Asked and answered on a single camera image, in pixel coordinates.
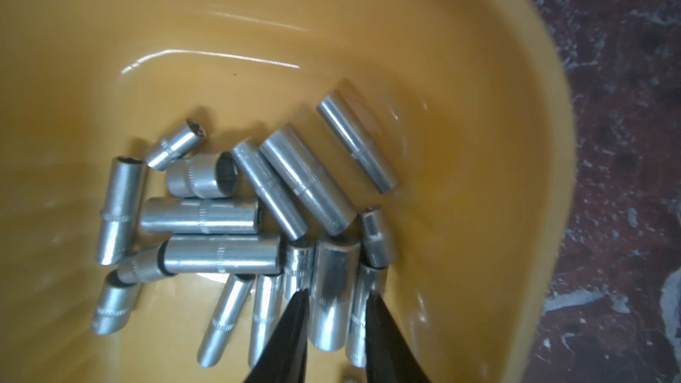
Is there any large silver socket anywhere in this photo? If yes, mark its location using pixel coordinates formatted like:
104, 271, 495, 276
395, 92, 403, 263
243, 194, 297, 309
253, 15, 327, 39
309, 235, 360, 352

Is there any short silver socket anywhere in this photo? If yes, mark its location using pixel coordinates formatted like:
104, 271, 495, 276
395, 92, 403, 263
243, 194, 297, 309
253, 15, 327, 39
360, 206, 397, 268
166, 152, 239, 200
116, 242, 174, 285

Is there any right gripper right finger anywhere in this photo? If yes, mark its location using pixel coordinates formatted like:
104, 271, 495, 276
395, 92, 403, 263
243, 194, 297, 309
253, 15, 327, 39
365, 292, 430, 383

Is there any silver deep socket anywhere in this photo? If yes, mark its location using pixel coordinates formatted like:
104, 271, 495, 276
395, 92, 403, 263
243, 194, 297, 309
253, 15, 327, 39
259, 123, 356, 236

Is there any yellow plastic storage box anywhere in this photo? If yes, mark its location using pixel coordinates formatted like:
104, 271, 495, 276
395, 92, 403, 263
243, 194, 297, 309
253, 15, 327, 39
1, 0, 576, 382

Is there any small silver socket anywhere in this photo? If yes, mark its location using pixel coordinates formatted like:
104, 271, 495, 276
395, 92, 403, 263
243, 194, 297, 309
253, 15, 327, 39
144, 119, 207, 171

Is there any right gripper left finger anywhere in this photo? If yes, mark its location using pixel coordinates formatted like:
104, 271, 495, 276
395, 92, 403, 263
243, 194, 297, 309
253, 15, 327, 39
245, 289, 310, 383

